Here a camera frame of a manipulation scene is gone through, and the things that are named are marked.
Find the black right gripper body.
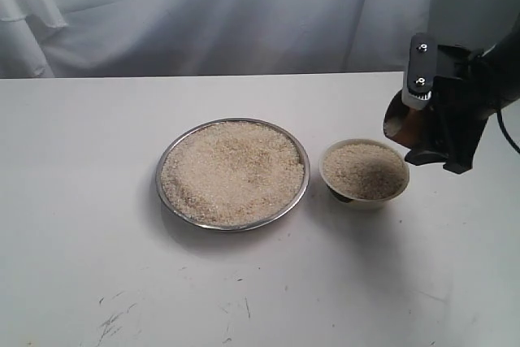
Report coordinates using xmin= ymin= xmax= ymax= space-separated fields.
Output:
xmin=430 ymin=45 xmax=494 ymax=174

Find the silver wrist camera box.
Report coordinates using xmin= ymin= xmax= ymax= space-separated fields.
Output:
xmin=401 ymin=33 xmax=438 ymax=111

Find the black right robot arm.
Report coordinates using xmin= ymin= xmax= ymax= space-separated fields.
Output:
xmin=401 ymin=31 xmax=519 ymax=174

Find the steel plate of rice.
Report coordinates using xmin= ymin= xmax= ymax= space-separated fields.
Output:
xmin=155 ymin=118 xmax=310 ymax=232

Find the white bowl of rice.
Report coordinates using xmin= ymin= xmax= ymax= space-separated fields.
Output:
xmin=318 ymin=138 xmax=410 ymax=210

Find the brown wooden cup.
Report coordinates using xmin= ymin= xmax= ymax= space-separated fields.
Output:
xmin=383 ymin=91 xmax=431 ymax=149

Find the white fabric backdrop curtain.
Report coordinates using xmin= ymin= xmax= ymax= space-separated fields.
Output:
xmin=1 ymin=0 xmax=519 ymax=78

